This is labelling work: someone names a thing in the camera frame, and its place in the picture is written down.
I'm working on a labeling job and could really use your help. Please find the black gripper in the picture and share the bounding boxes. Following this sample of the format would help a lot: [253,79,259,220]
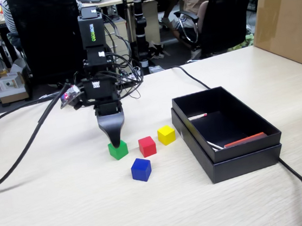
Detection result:
[80,74,128,151]

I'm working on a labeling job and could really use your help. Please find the green wooden cube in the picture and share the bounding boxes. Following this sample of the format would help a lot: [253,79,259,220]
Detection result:
[107,139,130,162]

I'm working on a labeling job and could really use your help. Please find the red wooden cube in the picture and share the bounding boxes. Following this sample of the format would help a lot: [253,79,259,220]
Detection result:
[137,135,158,158]

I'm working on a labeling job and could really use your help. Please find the blue wooden cube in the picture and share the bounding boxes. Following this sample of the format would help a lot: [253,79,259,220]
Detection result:
[130,156,153,184]

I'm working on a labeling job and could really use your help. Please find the yellow wooden cube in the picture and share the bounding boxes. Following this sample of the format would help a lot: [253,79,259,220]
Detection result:
[156,124,177,147]

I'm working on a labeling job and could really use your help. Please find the small open cardboard box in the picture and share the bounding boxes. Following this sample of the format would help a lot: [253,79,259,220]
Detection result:
[0,57,32,105]

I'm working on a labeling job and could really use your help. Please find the white small product box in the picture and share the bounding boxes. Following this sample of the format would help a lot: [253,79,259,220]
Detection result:
[0,75,21,92]

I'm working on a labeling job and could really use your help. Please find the black cardboard box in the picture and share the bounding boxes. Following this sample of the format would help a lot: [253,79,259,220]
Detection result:
[170,79,285,168]

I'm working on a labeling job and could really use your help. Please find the black open box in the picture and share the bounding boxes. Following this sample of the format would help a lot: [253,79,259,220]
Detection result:
[170,95,286,188]

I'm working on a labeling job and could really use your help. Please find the large brown cardboard box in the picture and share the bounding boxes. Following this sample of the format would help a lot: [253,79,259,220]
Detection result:
[248,0,302,79]

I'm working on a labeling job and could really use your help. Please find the controller board with red led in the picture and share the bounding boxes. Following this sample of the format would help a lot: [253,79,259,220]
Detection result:
[57,84,82,109]

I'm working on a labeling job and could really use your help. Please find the red and white pencil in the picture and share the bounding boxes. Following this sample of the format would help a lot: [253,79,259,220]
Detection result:
[188,113,208,121]

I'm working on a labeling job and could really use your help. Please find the silver pen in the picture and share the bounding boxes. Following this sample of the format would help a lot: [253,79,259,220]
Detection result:
[207,139,224,152]

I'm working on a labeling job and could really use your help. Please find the black mesh office chair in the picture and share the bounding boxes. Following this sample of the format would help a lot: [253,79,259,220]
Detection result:
[3,0,95,93]

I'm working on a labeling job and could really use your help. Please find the person in striped shirt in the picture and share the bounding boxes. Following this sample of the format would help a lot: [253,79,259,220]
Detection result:
[0,0,24,51]

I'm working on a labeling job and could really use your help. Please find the camouflage cloth bag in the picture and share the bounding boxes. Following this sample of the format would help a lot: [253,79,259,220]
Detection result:
[225,30,256,52]

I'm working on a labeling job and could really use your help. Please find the black office chair with armrest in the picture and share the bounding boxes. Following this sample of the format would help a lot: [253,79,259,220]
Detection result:
[172,0,267,61]

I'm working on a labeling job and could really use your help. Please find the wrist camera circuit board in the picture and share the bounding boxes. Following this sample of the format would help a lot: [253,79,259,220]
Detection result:
[68,95,86,111]

